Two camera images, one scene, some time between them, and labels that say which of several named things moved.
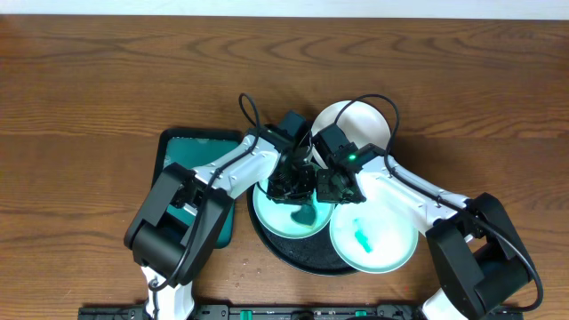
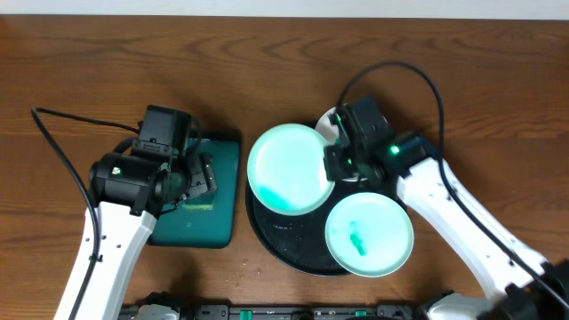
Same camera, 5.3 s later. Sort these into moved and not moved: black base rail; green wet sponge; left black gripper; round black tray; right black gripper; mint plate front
Moved: right black gripper; green wet sponge; left black gripper
Not moved: round black tray; black base rail; mint plate front
